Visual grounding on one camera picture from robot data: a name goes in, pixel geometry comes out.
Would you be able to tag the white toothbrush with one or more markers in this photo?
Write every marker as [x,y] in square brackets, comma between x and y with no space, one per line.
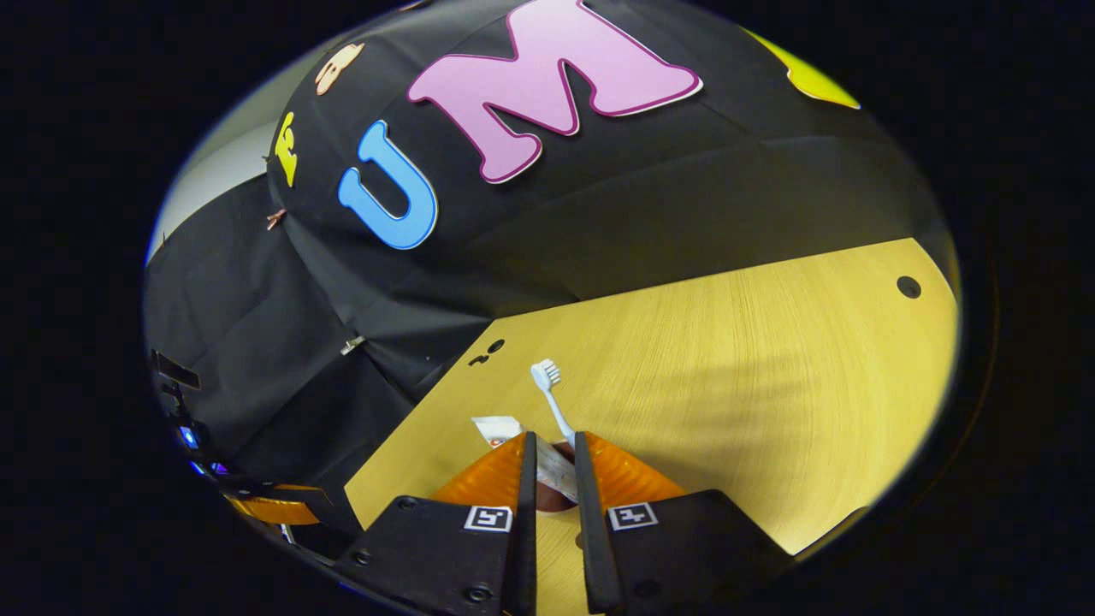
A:
[547,381]

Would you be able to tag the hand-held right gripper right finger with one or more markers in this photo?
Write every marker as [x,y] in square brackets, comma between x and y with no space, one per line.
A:
[684,556]

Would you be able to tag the white toothpaste tube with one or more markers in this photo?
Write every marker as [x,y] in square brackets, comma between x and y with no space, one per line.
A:
[500,428]

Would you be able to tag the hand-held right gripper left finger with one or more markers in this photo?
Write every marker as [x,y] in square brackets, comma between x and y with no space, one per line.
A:
[445,556]

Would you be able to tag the red cloth clip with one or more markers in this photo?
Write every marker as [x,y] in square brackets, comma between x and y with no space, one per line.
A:
[275,219]

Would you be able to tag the wooden desktop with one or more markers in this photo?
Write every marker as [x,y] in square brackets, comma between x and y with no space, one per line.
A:
[727,385]

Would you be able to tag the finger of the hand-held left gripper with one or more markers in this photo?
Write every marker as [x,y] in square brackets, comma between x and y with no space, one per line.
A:
[274,511]

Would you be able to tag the silver cloth clip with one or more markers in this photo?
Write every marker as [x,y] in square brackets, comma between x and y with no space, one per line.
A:
[352,345]

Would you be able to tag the black backdrop cloth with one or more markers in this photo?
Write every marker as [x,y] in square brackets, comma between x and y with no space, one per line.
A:
[599,197]

